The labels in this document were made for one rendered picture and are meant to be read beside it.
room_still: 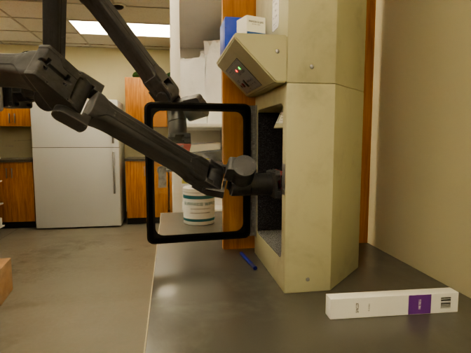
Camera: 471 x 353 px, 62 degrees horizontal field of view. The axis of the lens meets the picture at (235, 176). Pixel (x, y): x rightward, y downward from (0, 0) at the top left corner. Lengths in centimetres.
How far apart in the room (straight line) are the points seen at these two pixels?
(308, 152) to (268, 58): 22
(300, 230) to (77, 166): 513
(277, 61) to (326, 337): 55
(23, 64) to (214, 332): 60
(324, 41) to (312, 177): 30
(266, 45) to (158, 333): 61
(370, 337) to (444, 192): 48
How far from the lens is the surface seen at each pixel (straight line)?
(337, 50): 93
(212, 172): 98
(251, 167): 92
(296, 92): 88
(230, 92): 122
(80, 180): 587
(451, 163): 110
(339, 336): 78
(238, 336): 76
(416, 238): 123
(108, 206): 586
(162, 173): 110
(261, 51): 87
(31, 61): 83
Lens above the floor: 130
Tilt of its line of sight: 6 degrees down
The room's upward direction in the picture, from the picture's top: straight up
